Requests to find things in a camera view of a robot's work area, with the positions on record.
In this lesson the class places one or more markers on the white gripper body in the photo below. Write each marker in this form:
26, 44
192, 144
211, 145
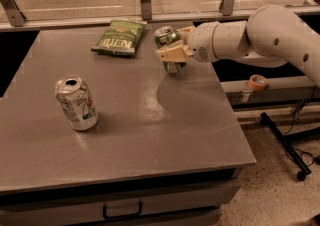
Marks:
199, 42

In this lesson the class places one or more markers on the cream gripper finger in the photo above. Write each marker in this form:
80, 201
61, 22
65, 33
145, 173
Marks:
185, 32
175, 52

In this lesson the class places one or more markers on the green soda can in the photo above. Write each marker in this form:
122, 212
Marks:
165, 36

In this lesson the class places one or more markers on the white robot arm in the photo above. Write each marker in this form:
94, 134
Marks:
271, 37

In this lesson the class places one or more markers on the white soda can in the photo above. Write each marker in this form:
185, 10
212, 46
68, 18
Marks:
76, 102

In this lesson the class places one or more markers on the green chip bag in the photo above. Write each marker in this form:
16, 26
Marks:
121, 38

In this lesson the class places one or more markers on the orange tape roll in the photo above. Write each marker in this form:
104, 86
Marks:
257, 82

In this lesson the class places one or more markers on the grey side ledge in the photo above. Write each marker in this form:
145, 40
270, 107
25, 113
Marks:
285, 89

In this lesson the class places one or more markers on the black stand leg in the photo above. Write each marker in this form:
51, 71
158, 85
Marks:
286, 141

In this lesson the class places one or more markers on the grey cabinet drawer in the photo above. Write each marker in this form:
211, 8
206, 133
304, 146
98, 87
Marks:
195, 204

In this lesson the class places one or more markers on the left metal bracket post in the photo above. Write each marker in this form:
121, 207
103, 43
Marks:
15, 16

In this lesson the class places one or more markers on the black drawer handle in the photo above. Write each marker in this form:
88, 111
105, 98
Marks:
122, 210

